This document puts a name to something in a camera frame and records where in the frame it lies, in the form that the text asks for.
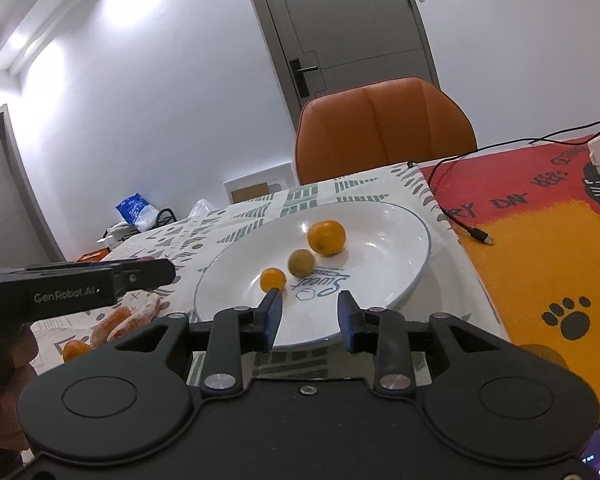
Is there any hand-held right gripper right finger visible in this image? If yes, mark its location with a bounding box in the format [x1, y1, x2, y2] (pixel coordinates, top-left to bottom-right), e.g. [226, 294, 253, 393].
[337, 290, 513, 397]

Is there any black metal rack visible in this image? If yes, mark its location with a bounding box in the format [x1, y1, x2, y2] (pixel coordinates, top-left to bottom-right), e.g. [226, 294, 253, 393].
[152, 206, 179, 229]

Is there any white foam packaging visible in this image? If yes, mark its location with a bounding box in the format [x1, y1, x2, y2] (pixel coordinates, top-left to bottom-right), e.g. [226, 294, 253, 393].
[222, 161, 296, 205]

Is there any brown cardboard sheet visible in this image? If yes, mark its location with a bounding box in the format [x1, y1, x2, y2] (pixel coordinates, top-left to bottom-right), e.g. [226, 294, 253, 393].
[230, 183, 272, 204]

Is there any person's left hand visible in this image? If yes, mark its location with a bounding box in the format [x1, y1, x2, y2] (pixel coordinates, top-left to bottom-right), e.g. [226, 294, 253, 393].
[0, 331, 39, 454]

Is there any red and orange printed mat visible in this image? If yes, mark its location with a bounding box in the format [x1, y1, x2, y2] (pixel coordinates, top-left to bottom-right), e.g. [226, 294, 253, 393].
[420, 132, 600, 417]

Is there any grey side door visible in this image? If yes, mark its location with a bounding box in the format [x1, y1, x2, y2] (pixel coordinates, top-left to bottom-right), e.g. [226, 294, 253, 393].
[0, 105, 67, 271]

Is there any small orange kumquat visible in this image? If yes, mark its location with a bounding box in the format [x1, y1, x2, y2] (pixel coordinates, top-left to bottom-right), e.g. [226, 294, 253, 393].
[260, 267, 287, 293]
[62, 340, 92, 363]

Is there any clear plastic bag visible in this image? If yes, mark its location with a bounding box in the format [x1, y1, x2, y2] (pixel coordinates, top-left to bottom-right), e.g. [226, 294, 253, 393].
[187, 198, 217, 219]

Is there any black cable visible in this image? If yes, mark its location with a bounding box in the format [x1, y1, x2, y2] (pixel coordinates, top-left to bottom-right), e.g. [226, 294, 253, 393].
[424, 116, 600, 247]

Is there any large orange tangerine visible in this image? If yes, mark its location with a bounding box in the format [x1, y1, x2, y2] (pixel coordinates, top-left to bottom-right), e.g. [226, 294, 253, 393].
[307, 220, 347, 257]

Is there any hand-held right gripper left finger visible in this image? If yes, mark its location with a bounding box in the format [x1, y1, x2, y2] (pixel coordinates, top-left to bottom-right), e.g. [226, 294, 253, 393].
[105, 290, 284, 397]

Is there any black door handle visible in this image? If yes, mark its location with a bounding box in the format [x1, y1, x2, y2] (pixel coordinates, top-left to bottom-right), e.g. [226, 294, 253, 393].
[289, 58, 322, 98]

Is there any green-brown round fruit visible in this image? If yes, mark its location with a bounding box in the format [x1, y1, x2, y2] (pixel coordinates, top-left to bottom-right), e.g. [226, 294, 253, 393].
[287, 249, 315, 278]

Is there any bread roll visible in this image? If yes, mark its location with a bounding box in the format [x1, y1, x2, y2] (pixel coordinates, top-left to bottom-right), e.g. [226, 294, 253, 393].
[111, 294, 162, 337]
[90, 307, 132, 347]

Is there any white plate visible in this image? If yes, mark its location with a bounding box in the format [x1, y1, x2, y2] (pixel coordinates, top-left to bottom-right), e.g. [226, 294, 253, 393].
[193, 201, 432, 351]

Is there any blue plastic bag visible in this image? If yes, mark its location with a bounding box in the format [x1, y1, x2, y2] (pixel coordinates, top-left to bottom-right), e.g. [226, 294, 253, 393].
[116, 192, 161, 233]

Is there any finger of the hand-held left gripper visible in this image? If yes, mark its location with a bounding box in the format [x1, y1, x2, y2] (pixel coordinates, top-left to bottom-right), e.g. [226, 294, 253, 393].
[111, 258, 177, 304]

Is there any orange leather chair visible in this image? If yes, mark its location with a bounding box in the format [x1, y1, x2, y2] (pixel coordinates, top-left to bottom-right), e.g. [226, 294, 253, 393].
[295, 76, 478, 186]

